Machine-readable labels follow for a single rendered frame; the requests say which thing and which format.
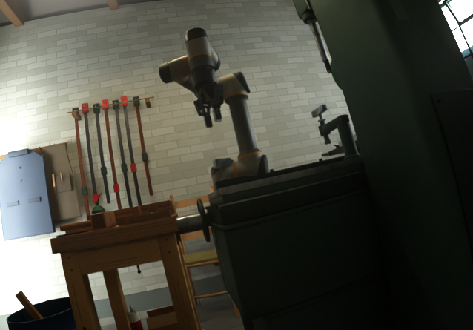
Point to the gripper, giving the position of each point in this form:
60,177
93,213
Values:
209,92

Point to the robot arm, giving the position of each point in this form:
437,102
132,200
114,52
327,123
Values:
244,123

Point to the green hold-down clamp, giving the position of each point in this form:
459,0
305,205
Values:
341,130

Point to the grey mortiser lever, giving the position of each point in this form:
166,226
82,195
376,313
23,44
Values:
319,38

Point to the wooden chair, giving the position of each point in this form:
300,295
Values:
201,260

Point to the green mortiser body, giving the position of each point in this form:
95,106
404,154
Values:
369,204

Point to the orange bar clamp green jaws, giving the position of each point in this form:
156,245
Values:
81,160
144,149

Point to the dark bar clamp red jaws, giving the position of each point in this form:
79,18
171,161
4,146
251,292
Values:
131,149
90,153

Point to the dark bar clamp green jaws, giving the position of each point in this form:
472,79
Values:
122,149
101,149

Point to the green handwheel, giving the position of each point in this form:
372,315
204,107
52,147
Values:
204,219

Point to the orange bar clamp red jaws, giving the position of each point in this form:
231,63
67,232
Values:
111,153

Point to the green oil can red spout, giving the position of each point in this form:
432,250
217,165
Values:
98,207

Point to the wooden block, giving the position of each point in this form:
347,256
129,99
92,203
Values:
103,221

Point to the wooden workbench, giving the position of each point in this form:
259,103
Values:
118,241

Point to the tan apron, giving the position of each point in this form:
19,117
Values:
64,182

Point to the brown wooden dowel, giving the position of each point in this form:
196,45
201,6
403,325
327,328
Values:
75,227

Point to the blue work coat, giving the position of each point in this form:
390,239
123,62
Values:
24,197

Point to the wooden box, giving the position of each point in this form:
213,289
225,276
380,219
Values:
162,319

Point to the white red glue bottle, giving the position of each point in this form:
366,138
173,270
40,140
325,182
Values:
135,319

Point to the wooden stick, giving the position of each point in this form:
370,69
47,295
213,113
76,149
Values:
29,305

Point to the window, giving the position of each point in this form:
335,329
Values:
460,20

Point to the dark blue bin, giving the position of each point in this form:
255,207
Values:
40,317

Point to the wooden clamp rack rail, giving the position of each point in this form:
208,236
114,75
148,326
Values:
111,105

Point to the wooden rail rack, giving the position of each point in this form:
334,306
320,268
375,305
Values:
147,212

